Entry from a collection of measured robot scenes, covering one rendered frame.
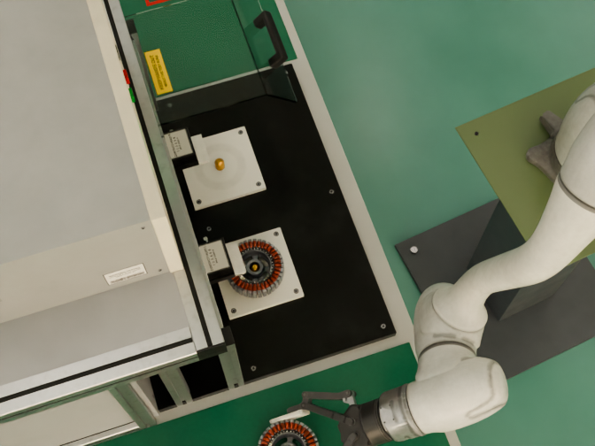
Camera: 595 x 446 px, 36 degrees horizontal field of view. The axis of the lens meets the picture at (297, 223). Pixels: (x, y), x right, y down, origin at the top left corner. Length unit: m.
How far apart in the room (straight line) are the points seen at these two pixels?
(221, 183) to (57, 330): 0.57
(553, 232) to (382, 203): 1.45
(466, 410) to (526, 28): 1.80
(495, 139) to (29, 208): 1.05
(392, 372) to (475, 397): 0.29
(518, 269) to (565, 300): 1.30
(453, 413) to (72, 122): 0.75
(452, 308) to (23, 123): 0.76
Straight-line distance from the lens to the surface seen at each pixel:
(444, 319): 1.58
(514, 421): 2.55
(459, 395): 1.51
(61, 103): 1.35
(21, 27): 1.44
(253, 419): 1.72
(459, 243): 2.66
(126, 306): 1.42
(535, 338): 2.61
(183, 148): 1.74
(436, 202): 2.72
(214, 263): 1.63
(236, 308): 1.75
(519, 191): 1.92
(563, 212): 1.26
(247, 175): 1.85
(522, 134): 1.99
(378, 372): 1.75
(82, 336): 1.42
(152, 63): 1.67
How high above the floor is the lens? 2.44
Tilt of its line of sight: 67 degrees down
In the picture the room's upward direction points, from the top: straight up
